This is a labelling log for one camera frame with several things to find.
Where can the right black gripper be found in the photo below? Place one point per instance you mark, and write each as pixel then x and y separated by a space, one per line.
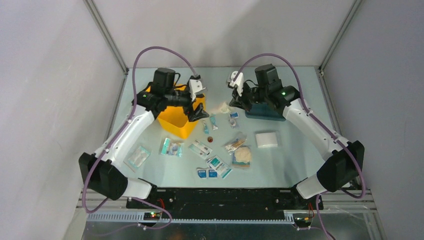
pixel 239 101

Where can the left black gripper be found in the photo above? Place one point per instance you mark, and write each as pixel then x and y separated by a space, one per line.
pixel 198 113

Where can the cotton bag with teal label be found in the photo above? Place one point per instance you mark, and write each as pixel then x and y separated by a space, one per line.
pixel 223 108

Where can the cotton swabs bag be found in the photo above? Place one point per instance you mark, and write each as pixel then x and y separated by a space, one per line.
pixel 236 142

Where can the white gauze pad pack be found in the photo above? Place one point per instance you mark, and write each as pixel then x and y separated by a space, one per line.
pixel 266 140

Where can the cotton bag with orange label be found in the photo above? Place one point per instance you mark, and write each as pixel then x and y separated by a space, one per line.
pixel 242 157

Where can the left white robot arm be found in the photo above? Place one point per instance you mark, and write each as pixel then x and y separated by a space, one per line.
pixel 101 170

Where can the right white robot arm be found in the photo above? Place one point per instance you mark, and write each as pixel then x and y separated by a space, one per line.
pixel 343 159

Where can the yellow medicine kit box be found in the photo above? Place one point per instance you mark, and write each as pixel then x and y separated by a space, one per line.
pixel 171 119

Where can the blue alcohol pad upper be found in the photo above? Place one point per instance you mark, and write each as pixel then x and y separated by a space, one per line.
pixel 234 115

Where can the blue alcohol pad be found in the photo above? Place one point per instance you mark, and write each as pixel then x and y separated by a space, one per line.
pixel 202 173
pixel 212 174
pixel 234 115

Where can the teal tube upper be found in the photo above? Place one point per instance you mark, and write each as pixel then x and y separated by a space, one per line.
pixel 213 123

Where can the teal tube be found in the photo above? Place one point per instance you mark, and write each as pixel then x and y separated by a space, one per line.
pixel 213 123
pixel 205 127

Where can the teal tube lower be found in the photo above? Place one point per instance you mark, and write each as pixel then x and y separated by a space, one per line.
pixel 205 127

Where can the tape roll in bag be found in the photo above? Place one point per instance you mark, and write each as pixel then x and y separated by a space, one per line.
pixel 233 123

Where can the dark teal divided tray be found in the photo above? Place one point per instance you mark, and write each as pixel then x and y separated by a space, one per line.
pixel 261 111

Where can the white teal striped packet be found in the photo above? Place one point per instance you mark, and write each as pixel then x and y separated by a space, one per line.
pixel 200 149

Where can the teal bandage pack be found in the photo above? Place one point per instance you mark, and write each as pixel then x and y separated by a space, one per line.
pixel 172 148

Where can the medical gauze dressing packet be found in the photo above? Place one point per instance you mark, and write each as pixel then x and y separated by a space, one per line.
pixel 219 166

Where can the blue alcohol pad left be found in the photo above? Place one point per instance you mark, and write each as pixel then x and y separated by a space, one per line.
pixel 202 173

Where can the blue alcohol pad right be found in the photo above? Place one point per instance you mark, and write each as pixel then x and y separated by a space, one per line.
pixel 212 174

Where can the clear teal sterile pouch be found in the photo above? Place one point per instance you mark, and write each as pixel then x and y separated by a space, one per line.
pixel 135 160

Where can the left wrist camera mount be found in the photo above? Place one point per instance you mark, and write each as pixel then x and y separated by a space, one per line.
pixel 196 86

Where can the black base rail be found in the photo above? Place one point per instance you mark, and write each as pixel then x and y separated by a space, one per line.
pixel 231 203

